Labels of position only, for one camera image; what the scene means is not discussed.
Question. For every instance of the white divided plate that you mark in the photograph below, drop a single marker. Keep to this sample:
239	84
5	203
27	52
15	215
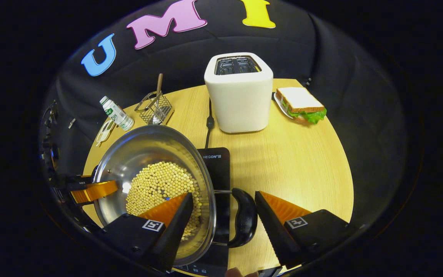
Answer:
104	134

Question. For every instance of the black induction cooktop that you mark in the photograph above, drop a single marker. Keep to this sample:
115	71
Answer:
217	173

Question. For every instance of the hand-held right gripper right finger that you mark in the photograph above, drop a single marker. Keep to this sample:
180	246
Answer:
271	234

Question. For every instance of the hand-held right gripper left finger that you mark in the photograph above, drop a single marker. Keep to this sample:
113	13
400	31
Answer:
177	234

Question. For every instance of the white milk bottle green label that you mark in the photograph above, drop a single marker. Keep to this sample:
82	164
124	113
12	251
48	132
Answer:
119	115

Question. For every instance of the silver metal clip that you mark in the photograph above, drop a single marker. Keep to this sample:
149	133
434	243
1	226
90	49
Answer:
72	123

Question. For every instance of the lettuce sandwich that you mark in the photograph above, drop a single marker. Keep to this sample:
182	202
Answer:
298	98

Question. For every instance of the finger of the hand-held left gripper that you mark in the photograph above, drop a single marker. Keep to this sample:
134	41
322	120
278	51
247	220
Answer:
98	189

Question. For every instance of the pile of soybeans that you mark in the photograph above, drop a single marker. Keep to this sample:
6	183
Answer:
156	184

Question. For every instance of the stainless steel pot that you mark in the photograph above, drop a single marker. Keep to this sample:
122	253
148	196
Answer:
148	146

